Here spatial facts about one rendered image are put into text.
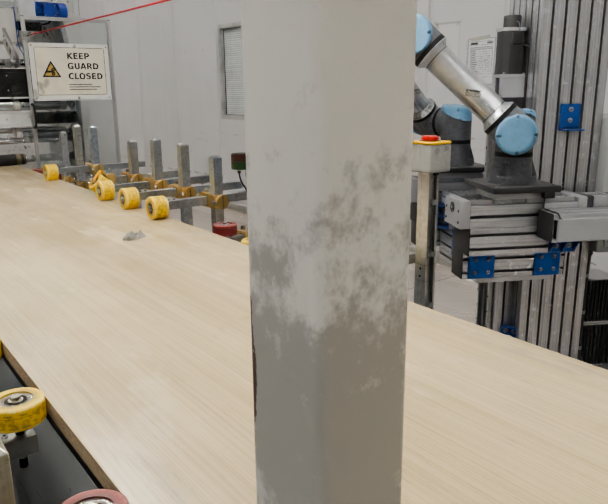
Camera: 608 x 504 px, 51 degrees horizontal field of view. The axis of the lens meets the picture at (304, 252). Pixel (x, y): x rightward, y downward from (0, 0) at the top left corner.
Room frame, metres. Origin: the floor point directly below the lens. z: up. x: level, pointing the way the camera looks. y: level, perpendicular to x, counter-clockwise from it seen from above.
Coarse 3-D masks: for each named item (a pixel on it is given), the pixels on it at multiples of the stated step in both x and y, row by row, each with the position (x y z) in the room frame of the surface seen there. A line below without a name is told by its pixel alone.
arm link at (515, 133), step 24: (432, 48) 1.94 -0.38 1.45; (432, 72) 1.98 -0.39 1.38; (456, 72) 1.94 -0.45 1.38; (456, 96) 1.96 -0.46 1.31; (480, 96) 1.92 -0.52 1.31; (480, 120) 1.95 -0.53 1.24; (504, 120) 1.87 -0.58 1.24; (528, 120) 1.86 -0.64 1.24; (504, 144) 1.87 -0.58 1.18; (528, 144) 1.86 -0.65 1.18
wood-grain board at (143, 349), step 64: (0, 192) 2.83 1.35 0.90; (64, 192) 2.81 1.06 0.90; (0, 256) 1.70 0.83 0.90; (64, 256) 1.69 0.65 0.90; (128, 256) 1.69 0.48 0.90; (192, 256) 1.68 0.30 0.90; (0, 320) 1.20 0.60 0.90; (64, 320) 1.19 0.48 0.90; (128, 320) 1.19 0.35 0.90; (192, 320) 1.19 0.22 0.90; (448, 320) 1.17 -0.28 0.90; (64, 384) 0.91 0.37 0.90; (128, 384) 0.91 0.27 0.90; (192, 384) 0.91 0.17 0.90; (448, 384) 0.90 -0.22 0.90; (512, 384) 0.90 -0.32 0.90; (576, 384) 0.89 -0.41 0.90; (128, 448) 0.73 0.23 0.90; (192, 448) 0.72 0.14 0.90; (448, 448) 0.72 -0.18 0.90; (512, 448) 0.72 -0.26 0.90; (576, 448) 0.72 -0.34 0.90
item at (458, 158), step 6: (456, 144) 2.49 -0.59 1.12; (462, 144) 2.49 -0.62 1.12; (468, 144) 2.51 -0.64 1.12; (456, 150) 2.49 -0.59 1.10; (462, 150) 2.49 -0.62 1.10; (468, 150) 2.50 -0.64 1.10; (456, 156) 2.48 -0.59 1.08; (462, 156) 2.48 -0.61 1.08; (468, 156) 2.49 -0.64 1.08; (450, 162) 2.48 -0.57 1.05; (456, 162) 2.47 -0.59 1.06; (462, 162) 2.48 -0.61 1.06; (468, 162) 2.48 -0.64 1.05
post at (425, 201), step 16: (432, 192) 1.47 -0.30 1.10; (432, 208) 1.47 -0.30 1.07; (416, 224) 1.49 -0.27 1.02; (432, 224) 1.47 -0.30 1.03; (416, 240) 1.49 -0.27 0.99; (432, 240) 1.47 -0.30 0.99; (416, 256) 1.49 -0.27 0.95; (432, 256) 1.47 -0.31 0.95; (416, 272) 1.49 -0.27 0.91; (432, 272) 1.47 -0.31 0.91; (416, 288) 1.49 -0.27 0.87; (432, 288) 1.47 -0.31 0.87; (432, 304) 1.48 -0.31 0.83
